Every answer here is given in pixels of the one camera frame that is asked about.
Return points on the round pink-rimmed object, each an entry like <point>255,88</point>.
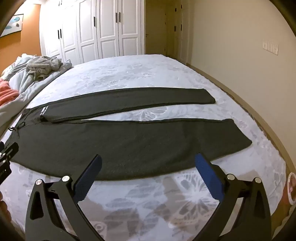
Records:
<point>291,187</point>

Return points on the framed wall picture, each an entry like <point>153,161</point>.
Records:
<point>13,24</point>

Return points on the coral pink cloth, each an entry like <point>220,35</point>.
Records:
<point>7,92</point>

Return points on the light grey duvet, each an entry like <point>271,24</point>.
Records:
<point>23,78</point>

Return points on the black pants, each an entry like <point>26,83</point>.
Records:
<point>127,143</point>

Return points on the dark wooden door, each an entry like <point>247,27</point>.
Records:
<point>175,30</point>

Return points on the white wardrobe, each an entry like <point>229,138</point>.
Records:
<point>108,30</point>

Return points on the bed with white floral sheet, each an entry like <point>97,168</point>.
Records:
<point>138,74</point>

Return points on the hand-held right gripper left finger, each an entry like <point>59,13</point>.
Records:
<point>90,176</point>

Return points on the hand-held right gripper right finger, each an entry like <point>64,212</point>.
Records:
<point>208,176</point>

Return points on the crumpled grey garment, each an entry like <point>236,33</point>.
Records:
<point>44,63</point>

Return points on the white wall switch panel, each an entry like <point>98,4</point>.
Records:
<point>271,48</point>

